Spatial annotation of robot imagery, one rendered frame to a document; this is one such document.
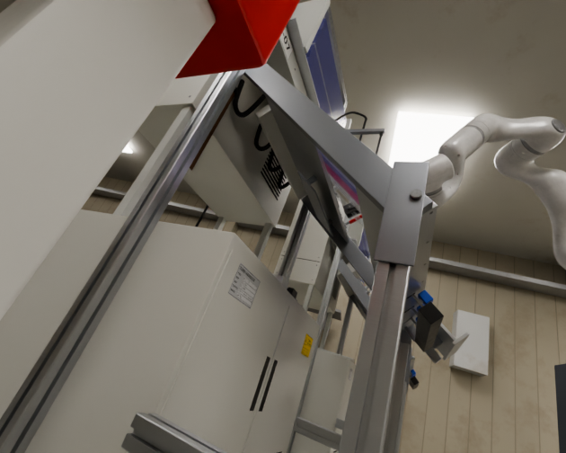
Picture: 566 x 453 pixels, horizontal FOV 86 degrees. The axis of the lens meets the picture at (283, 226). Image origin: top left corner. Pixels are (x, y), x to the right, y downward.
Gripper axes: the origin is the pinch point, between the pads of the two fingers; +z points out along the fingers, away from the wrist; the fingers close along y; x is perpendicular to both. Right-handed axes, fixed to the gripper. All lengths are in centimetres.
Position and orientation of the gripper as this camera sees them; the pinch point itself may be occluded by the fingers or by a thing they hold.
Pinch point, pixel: (351, 209)
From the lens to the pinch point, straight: 97.4
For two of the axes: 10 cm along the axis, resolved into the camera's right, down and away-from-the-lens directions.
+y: -3.2, -5.1, -8.0
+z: -9.0, 4.2, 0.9
